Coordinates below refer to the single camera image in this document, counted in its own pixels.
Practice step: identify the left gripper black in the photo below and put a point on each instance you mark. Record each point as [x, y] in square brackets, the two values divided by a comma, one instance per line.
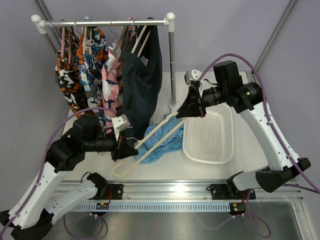
[122, 149]

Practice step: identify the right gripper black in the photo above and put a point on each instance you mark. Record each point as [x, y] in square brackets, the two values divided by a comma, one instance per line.
[194, 104]

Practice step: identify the dark navy shorts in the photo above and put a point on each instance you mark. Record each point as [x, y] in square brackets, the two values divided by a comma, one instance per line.
[142, 82]

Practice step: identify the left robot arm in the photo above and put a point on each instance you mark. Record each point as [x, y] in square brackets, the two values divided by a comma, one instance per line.
[34, 215]

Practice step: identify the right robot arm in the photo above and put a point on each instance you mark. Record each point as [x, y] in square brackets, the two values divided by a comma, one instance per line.
[249, 101]

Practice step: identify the pink patterned shorts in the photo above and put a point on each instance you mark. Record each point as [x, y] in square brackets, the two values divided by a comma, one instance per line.
[112, 89]

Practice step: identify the black orange camouflage shorts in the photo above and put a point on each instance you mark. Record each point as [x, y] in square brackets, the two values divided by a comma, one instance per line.
[67, 75]

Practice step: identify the blue orange camouflage shorts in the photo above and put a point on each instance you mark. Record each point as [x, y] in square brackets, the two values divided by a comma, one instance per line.
[90, 69]

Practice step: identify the grey hanger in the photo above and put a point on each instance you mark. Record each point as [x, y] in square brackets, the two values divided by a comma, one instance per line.
[120, 44]

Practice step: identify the white plastic hanger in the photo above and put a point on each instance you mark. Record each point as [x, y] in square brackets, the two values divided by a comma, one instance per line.
[86, 41]

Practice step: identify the pink hanger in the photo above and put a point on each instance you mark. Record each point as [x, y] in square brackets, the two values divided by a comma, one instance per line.
[63, 39]

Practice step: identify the white perforated plastic basket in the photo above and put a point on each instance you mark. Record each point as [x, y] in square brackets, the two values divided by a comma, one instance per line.
[210, 140]

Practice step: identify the white metal clothes rack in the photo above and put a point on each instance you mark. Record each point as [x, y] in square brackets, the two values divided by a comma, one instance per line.
[168, 21]

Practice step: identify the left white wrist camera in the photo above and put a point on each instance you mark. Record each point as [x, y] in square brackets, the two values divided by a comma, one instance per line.
[120, 123]

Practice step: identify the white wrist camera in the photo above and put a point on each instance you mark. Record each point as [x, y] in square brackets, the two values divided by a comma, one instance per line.
[191, 76]
[120, 123]

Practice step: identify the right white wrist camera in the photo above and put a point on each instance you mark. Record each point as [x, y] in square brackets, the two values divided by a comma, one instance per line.
[191, 76]

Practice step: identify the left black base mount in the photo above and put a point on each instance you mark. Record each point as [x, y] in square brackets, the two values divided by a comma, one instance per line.
[112, 191]

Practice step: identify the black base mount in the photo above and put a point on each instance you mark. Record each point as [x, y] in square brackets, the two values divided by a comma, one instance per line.
[112, 191]
[220, 191]

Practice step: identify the slotted white cable duct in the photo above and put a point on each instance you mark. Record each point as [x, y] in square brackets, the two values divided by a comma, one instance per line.
[154, 207]

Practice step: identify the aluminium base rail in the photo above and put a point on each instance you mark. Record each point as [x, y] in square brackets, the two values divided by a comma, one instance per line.
[179, 191]

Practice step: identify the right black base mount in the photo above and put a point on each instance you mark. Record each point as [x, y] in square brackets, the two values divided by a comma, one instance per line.
[220, 191]

